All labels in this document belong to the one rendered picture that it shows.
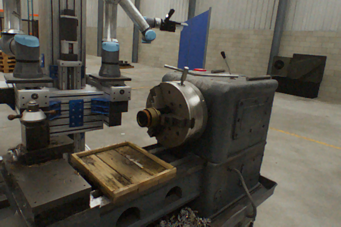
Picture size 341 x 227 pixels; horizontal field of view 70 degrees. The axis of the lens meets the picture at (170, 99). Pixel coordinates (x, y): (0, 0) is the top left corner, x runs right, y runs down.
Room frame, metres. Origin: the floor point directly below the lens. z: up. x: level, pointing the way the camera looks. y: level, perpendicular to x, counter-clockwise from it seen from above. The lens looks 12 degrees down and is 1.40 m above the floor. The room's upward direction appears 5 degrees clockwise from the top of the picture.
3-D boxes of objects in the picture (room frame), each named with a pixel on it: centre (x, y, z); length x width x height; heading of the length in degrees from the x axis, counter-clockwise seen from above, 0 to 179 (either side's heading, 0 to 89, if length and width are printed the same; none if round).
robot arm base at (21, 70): (1.38, 0.83, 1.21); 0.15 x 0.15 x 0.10
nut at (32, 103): (0.80, 0.46, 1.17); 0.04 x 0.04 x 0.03
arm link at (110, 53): (1.70, 0.44, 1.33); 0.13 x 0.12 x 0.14; 17
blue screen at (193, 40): (8.03, -0.46, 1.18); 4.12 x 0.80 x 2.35; 8
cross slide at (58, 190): (0.75, 0.42, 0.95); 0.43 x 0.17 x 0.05; 45
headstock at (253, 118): (1.45, -0.29, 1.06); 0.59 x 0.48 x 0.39; 135
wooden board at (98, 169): (0.96, 0.18, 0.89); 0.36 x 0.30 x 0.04; 45
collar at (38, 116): (0.80, 0.46, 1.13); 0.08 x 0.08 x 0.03
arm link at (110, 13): (1.82, 0.47, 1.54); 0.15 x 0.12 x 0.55; 17
